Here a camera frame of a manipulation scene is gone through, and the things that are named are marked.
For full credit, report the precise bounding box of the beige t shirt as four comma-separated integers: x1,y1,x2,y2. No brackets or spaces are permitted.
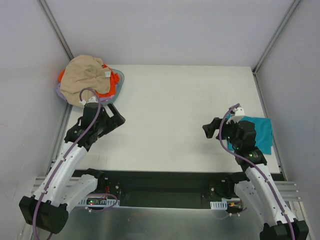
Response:
60,55,112,107

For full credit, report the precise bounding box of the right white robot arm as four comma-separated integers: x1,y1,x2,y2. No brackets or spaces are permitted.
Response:
202,117,309,240

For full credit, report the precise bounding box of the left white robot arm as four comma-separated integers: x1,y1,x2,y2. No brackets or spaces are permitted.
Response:
19,102,126,234

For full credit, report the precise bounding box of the lavender t shirt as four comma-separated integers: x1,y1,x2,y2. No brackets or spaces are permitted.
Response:
55,83,115,102

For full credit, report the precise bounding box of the folded teal t shirt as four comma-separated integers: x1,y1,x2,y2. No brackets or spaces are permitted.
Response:
241,116,273,155

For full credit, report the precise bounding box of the teal plastic basket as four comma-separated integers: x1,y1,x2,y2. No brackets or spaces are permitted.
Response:
101,68,125,105

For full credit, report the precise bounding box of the orange t shirt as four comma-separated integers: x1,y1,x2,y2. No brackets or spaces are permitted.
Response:
58,63,120,98

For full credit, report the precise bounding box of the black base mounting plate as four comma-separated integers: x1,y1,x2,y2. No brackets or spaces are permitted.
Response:
73,168,243,209

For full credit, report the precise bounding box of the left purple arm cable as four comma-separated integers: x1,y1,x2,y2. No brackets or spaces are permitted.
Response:
32,88,102,240

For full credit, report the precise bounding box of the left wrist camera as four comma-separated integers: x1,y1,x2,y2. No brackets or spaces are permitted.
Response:
79,96,100,106

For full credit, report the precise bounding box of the left white cable duct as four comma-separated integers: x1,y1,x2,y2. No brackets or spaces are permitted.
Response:
77,197,120,208

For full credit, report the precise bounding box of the white cable duct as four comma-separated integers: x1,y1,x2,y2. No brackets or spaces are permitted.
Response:
77,197,120,208
210,200,228,211

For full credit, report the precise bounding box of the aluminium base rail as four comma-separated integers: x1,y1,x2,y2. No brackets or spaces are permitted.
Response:
31,176,301,201

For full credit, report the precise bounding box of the right white cable duct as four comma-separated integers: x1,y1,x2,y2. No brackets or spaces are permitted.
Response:
210,200,228,211

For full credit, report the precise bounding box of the left aluminium corner post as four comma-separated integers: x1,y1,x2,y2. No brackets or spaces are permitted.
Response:
38,0,74,61

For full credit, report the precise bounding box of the aluminium corner post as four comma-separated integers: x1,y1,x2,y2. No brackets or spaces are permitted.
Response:
252,0,302,73
38,0,74,61

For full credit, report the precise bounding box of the right aluminium corner post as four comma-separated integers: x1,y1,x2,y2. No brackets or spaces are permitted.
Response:
252,0,302,73

